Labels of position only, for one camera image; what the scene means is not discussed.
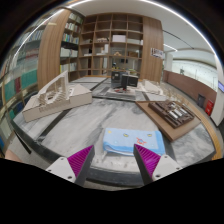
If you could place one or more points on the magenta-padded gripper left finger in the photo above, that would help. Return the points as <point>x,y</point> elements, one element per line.
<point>60,166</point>

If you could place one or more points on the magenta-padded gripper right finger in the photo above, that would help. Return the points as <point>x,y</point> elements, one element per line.
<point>165,165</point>

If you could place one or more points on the light blue printed towel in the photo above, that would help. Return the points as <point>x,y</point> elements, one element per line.
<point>133,138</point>

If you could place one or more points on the brown architectural model on board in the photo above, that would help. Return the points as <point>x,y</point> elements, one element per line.
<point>170,115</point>

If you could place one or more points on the curved wooden slat bench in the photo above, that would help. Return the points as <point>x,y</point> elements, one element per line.
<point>211,133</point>

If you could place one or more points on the white architectural model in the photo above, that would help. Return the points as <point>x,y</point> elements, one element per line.
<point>56,100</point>

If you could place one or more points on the pale wooden stick model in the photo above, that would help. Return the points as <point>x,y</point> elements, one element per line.
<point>173,95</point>

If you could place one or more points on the red bin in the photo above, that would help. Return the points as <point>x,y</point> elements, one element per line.
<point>209,107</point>

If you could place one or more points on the black bin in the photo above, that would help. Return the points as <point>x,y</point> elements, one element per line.
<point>201,100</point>

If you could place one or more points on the small white building model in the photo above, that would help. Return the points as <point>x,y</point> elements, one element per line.
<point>150,87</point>

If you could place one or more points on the black building model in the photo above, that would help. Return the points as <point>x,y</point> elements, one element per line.
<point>125,80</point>

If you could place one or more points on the glass-fronted bookcase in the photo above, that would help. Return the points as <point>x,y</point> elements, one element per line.
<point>20,80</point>

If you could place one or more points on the straight ceiling light bar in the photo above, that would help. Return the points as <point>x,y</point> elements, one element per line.
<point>170,47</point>

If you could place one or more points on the wooden shelf unit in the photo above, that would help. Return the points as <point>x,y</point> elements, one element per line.
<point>110,43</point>

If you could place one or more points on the wall screen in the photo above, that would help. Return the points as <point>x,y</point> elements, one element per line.
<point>221,86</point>

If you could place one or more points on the white wall sign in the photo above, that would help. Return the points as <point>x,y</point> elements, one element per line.
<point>157,53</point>

